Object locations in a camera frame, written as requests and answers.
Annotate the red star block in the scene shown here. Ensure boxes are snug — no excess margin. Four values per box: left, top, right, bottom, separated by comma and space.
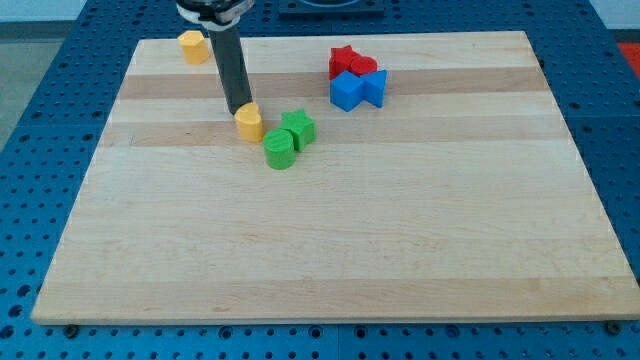
329, 45, 359, 80

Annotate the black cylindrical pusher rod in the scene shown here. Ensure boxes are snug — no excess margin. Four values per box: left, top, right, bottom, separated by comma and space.
209, 25, 252, 115

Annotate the yellow heart block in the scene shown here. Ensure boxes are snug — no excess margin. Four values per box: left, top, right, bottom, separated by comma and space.
234, 102, 264, 143

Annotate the red cylinder block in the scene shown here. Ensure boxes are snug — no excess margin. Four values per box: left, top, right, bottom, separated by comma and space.
349, 56, 378, 77

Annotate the yellow hexagon block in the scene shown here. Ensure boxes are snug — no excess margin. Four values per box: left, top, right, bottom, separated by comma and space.
177, 30, 210, 65

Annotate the light wooden board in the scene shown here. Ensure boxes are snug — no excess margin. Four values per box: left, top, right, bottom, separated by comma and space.
31, 31, 639, 325

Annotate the blue triangle block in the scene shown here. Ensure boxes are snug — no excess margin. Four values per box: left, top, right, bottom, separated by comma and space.
360, 70, 387, 108

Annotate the blue cube block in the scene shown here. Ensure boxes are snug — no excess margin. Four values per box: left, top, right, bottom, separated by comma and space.
330, 71, 364, 112

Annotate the green star block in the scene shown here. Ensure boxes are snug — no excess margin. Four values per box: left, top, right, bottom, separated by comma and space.
279, 109, 316, 152

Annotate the green cylinder block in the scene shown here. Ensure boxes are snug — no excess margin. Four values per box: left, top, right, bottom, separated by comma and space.
263, 129, 296, 170

